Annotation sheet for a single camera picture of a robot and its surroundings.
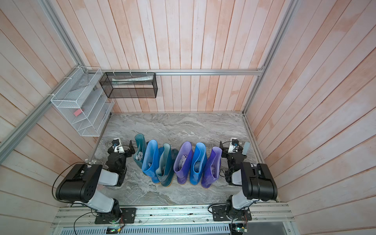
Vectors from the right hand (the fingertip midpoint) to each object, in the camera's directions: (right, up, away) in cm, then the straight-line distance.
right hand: (228, 141), depth 91 cm
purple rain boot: (-28, -7, -15) cm, 33 cm away
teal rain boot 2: (-36, -11, -28) cm, 47 cm away
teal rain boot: (-50, -3, -21) cm, 54 cm away
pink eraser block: (-89, +17, -9) cm, 91 cm away
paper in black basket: (-69, +38, 0) cm, 78 cm away
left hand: (-66, -1, 0) cm, 66 cm away
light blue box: (+12, -4, +2) cm, 13 cm away
